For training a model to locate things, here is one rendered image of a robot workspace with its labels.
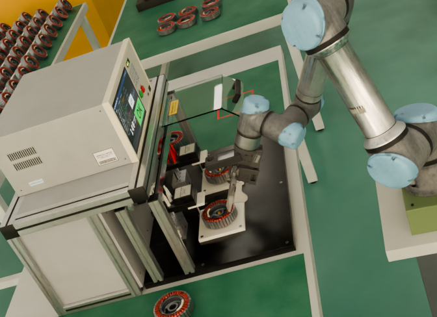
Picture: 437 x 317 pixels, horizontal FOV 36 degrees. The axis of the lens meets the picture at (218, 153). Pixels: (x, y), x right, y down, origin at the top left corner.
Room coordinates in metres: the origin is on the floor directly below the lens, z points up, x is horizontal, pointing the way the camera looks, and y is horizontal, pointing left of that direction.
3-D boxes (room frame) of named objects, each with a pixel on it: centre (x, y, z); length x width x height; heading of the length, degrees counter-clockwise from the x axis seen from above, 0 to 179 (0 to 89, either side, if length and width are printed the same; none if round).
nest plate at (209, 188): (1.99, 0.02, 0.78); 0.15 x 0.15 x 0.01; 77
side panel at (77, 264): (1.65, 0.51, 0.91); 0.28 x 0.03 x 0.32; 77
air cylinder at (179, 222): (1.79, 0.21, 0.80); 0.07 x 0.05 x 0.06; 167
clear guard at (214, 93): (2.05, 0.01, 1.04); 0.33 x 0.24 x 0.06; 77
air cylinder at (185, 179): (2.03, 0.16, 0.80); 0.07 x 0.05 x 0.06; 167
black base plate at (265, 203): (1.88, 0.06, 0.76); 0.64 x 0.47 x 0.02; 167
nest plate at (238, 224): (1.76, 0.07, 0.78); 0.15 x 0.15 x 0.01; 77
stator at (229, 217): (1.76, 0.07, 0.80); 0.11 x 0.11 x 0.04
